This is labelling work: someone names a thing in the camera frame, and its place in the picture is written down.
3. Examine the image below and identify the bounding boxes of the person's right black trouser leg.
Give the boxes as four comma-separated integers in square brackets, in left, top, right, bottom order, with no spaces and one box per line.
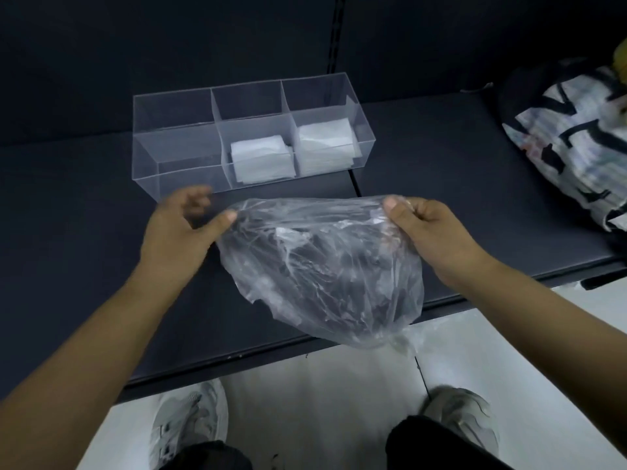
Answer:
[385,415,515,470]

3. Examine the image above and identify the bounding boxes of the black slotted shelf upright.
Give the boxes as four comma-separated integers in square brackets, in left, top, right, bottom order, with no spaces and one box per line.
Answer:
[327,0,347,76]

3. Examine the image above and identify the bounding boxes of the large folded white plastic stack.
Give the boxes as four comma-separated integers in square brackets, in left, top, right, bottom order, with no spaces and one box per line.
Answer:
[294,117,362,176]

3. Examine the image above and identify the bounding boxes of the person's left grey sneaker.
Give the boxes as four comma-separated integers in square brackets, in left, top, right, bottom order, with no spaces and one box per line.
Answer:
[148,379,229,470]

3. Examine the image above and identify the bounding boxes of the person's right hand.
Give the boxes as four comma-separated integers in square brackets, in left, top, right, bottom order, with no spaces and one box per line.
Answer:
[382,195,492,290]

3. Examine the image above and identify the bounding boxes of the person's right forearm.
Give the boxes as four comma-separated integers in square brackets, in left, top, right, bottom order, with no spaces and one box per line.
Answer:
[433,254,627,453]

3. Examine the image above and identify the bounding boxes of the black and white patterned bag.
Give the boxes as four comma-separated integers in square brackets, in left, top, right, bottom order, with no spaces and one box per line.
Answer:
[497,57,627,240]

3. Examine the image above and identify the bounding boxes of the yellow object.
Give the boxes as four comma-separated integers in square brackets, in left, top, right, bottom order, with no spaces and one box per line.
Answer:
[612,38,627,80]

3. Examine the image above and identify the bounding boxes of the person's left black trouser leg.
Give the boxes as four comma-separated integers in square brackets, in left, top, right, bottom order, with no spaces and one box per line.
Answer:
[167,440,253,470]

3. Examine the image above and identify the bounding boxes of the clear plastic bag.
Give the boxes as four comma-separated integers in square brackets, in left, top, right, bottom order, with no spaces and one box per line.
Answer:
[216,194,425,355]

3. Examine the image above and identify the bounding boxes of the clear acrylic compartment box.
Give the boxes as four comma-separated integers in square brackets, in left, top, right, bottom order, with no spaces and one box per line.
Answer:
[132,72,376,203]

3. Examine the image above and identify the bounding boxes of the person's right grey sneaker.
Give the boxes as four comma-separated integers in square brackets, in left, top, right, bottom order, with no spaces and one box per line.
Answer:
[422,385,500,458]

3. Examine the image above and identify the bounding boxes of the small folded white plastic stack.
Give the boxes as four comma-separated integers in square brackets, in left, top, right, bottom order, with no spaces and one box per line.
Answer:
[230,135,296,185]

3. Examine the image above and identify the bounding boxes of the person's black trouser leg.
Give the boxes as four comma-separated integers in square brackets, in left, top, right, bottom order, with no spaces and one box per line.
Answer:
[167,440,253,470]
[385,415,515,470]

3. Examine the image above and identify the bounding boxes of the person's grey sneaker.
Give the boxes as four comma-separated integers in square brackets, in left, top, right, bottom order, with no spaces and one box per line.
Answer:
[422,385,500,458]
[148,379,229,470]

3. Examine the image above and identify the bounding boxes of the person's left hand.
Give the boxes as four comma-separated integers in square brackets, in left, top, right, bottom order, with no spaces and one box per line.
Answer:
[138,186,239,285]

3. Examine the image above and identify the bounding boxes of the person's left forearm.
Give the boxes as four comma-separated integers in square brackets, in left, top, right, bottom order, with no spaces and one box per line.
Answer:
[0,257,194,470]

